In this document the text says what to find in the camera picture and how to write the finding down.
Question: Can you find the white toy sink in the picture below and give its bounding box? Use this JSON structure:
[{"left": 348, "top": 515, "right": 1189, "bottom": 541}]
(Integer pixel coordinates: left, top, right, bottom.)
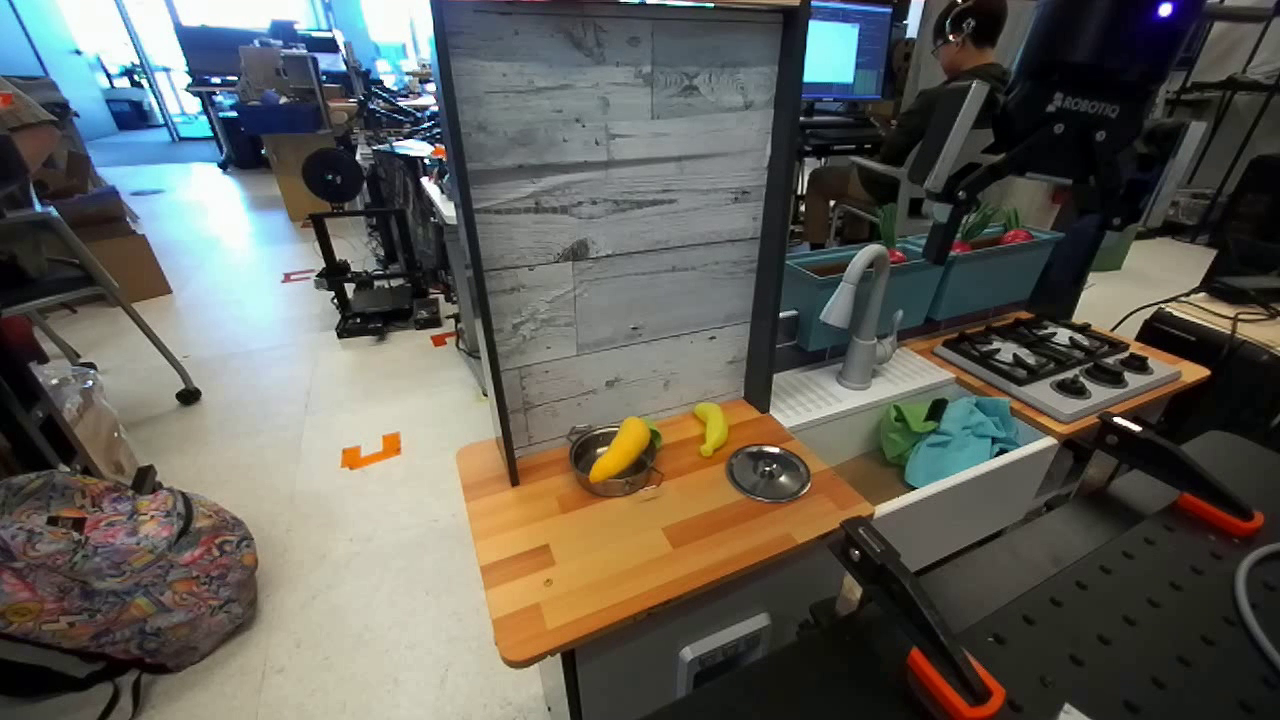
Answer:
[{"left": 766, "top": 348, "right": 1071, "bottom": 578}]

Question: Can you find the grey office chair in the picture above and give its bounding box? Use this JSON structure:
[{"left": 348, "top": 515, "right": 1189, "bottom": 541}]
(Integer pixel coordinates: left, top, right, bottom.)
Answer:
[{"left": 0, "top": 77, "right": 206, "bottom": 411}]

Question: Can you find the grey toy stove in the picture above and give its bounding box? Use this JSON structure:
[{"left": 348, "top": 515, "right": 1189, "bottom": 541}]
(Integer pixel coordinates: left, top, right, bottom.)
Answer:
[{"left": 930, "top": 313, "right": 1189, "bottom": 427}]

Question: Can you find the red toy radish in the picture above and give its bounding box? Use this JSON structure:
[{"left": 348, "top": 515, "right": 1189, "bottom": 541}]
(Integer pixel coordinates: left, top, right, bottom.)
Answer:
[
  {"left": 870, "top": 205, "right": 925, "bottom": 269},
  {"left": 953, "top": 197, "right": 1041, "bottom": 257}
]

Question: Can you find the orange floor tape marker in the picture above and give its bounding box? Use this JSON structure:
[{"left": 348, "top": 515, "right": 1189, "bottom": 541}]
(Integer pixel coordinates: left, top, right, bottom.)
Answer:
[{"left": 335, "top": 427, "right": 409, "bottom": 475}]

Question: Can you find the grey cable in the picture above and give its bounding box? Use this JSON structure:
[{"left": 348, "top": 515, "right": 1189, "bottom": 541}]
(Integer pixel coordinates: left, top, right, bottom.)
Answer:
[{"left": 1232, "top": 535, "right": 1280, "bottom": 643}]

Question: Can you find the teal cloth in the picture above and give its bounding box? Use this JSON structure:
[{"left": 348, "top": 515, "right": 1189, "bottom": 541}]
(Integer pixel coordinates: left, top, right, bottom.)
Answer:
[{"left": 900, "top": 391, "right": 1027, "bottom": 491}]

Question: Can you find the silver pot lid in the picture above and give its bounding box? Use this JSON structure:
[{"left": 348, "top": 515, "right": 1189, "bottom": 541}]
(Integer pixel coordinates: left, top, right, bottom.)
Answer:
[{"left": 725, "top": 439, "right": 816, "bottom": 507}]

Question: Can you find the wooden countertop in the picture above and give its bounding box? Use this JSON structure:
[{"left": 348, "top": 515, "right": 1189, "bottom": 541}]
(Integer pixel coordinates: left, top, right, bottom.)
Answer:
[{"left": 452, "top": 398, "right": 877, "bottom": 674}]

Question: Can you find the green cloth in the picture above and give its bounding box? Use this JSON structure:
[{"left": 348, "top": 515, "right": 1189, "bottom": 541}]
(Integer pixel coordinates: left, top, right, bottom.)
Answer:
[{"left": 870, "top": 398, "right": 943, "bottom": 474}]

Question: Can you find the black orange clamp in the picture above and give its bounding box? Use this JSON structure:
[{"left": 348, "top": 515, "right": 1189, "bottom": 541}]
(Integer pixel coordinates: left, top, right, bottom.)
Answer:
[
  {"left": 1092, "top": 411, "right": 1270, "bottom": 544},
  {"left": 828, "top": 515, "right": 1012, "bottom": 720}
]

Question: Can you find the brown cardboard box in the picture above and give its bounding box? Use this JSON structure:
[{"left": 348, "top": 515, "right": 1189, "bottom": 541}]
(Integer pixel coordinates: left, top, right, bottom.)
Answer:
[{"left": 44, "top": 185, "right": 177, "bottom": 307}]

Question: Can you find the yellow toy banana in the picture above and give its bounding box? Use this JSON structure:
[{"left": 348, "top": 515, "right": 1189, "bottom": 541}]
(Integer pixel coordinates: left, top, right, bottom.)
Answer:
[{"left": 687, "top": 402, "right": 737, "bottom": 461}]

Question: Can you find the wooden stove counter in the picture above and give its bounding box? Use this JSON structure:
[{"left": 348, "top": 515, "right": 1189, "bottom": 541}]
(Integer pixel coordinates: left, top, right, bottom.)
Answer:
[{"left": 904, "top": 313, "right": 1214, "bottom": 445}]

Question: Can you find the small metal pot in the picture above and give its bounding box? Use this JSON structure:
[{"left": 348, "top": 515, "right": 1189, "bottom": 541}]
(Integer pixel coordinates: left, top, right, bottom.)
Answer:
[{"left": 562, "top": 420, "right": 665, "bottom": 505}]

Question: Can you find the colourful patterned backpack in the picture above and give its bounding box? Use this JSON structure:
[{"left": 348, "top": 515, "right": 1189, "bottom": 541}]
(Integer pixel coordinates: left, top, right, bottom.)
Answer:
[{"left": 0, "top": 466, "right": 265, "bottom": 675}]

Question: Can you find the black equipment stand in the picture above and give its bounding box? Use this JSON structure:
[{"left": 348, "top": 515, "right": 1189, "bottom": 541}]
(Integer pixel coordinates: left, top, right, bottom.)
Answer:
[{"left": 296, "top": 136, "right": 443, "bottom": 346}]

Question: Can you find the grey cabinet drawer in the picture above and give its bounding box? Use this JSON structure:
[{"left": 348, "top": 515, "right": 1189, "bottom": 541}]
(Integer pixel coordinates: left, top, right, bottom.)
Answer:
[{"left": 556, "top": 535, "right": 857, "bottom": 720}]

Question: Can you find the computer monitor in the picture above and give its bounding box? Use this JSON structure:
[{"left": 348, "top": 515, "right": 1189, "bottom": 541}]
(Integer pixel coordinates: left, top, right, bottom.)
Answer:
[{"left": 795, "top": 0, "right": 895, "bottom": 112}]

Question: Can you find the grey desk chair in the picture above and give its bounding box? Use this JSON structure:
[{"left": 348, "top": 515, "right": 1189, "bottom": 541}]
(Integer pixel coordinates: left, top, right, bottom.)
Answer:
[{"left": 800, "top": 77, "right": 1004, "bottom": 252}]

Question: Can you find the teal planter box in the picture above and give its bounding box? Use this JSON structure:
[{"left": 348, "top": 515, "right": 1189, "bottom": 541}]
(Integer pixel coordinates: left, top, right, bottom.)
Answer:
[
  {"left": 778, "top": 246, "right": 953, "bottom": 362},
  {"left": 926, "top": 229, "right": 1071, "bottom": 328}
]

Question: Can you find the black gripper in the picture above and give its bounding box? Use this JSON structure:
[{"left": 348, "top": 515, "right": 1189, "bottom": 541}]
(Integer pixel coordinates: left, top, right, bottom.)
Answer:
[{"left": 926, "top": 0, "right": 1184, "bottom": 323}]

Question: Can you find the grey toy tap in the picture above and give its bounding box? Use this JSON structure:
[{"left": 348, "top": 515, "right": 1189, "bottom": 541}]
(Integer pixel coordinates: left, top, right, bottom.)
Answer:
[{"left": 816, "top": 241, "right": 912, "bottom": 398}]

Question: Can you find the grey wood backsplash panel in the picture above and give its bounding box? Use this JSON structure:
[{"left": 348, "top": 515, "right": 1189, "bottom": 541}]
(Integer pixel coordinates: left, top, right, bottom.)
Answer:
[{"left": 429, "top": 0, "right": 811, "bottom": 491}]

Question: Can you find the seated person with headphones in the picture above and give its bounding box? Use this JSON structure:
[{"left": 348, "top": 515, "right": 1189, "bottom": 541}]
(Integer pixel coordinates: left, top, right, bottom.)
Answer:
[{"left": 870, "top": 0, "right": 1017, "bottom": 205}]

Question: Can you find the black perforated table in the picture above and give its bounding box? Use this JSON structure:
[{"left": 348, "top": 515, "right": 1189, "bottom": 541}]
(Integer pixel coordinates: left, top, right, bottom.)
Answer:
[{"left": 642, "top": 425, "right": 1280, "bottom": 720}]

